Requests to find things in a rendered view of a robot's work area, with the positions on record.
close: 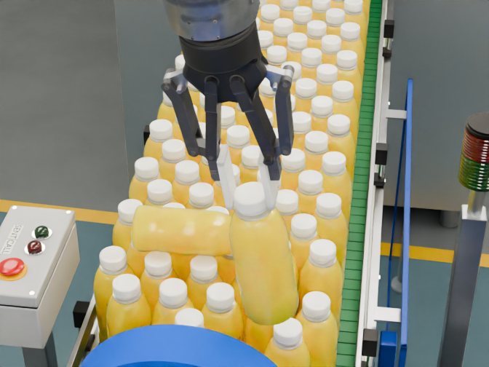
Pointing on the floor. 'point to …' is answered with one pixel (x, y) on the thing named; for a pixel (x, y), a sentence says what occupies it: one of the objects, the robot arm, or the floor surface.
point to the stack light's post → (462, 287)
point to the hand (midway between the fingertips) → (247, 178)
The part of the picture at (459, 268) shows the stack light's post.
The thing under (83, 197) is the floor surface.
